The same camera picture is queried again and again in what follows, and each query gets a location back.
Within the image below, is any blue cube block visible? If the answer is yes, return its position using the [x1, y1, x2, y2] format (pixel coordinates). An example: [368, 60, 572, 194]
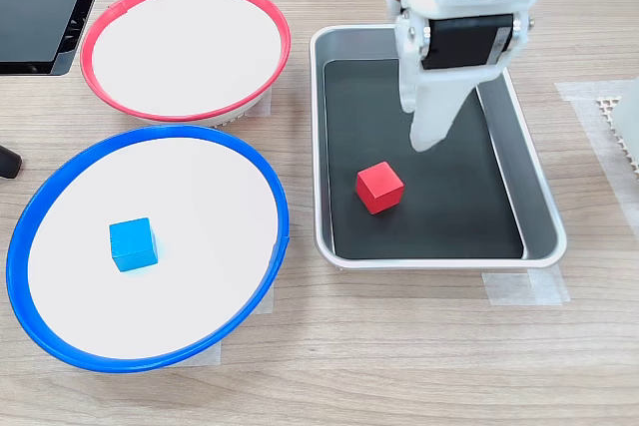
[108, 216, 160, 273]

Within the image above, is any black tray liner mat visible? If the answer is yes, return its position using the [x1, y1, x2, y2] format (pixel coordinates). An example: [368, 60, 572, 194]
[322, 57, 525, 261]

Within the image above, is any silver metal tray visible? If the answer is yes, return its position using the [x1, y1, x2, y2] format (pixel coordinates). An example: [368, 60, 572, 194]
[308, 22, 569, 270]

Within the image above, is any red cube block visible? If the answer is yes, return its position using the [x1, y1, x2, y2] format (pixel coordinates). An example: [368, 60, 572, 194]
[354, 161, 405, 216]

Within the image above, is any wide clear tape patch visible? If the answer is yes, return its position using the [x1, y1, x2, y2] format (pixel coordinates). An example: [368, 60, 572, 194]
[553, 80, 639, 242]

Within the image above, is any clear tape strip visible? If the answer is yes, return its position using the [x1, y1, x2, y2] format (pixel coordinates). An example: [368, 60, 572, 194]
[162, 339, 223, 371]
[481, 268, 571, 306]
[243, 85, 274, 119]
[253, 284, 275, 316]

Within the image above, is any red-rimmed white dish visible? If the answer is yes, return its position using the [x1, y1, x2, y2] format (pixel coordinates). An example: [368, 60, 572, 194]
[79, 0, 293, 129]

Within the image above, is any blue-rimmed white dish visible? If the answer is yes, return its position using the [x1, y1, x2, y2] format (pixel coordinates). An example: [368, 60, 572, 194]
[5, 125, 291, 374]

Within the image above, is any black electronic device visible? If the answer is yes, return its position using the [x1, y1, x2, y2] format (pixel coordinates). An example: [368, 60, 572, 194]
[0, 0, 115, 77]

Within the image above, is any black rounded object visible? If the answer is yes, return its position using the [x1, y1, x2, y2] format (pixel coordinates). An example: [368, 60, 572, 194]
[0, 144, 24, 180]

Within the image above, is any white perforated base plate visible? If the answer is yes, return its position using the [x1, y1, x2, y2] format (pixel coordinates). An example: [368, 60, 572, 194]
[594, 94, 639, 179]

